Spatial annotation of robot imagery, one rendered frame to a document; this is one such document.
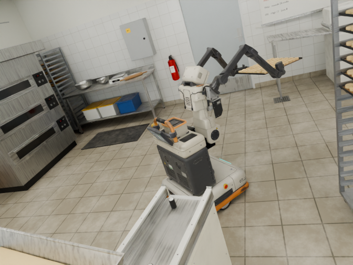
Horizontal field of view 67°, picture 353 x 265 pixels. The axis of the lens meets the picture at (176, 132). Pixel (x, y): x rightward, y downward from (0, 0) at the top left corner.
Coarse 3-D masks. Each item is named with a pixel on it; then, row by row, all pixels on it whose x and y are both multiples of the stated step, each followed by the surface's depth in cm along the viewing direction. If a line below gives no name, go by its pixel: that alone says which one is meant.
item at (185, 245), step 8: (208, 192) 140; (208, 200) 138; (200, 208) 131; (208, 208) 137; (200, 216) 128; (192, 224) 123; (200, 224) 128; (192, 232) 120; (184, 240) 116; (192, 240) 120; (184, 248) 113; (176, 256) 109; (184, 256) 112; (176, 264) 106
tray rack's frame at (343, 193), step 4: (348, 188) 214; (352, 188) 213; (344, 192) 211; (348, 192) 210; (352, 192) 209; (344, 196) 208; (348, 196) 207; (352, 196) 206; (348, 200) 203; (352, 200) 202; (348, 204) 201; (352, 204) 199; (352, 208) 196
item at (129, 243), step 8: (160, 192) 152; (152, 200) 148; (160, 200) 151; (152, 208) 144; (144, 216) 138; (152, 216) 143; (136, 224) 134; (144, 224) 137; (136, 232) 131; (128, 240) 126; (136, 240) 130; (120, 248) 122; (128, 248) 125; (128, 256) 125
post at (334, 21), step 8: (336, 8) 158; (336, 24) 161; (336, 40) 165; (336, 48) 167; (336, 64) 171; (336, 80) 176; (336, 88) 178; (336, 96) 180; (336, 104) 183; (336, 112) 186; (336, 120) 190; (336, 128) 193
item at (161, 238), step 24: (168, 216) 142; (192, 216) 136; (216, 216) 144; (144, 240) 131; (168, 240) 126; (216, 240) 142; (144, 264) 118; (168, 264) 114; (192, 264) 116; (216, 264) 140
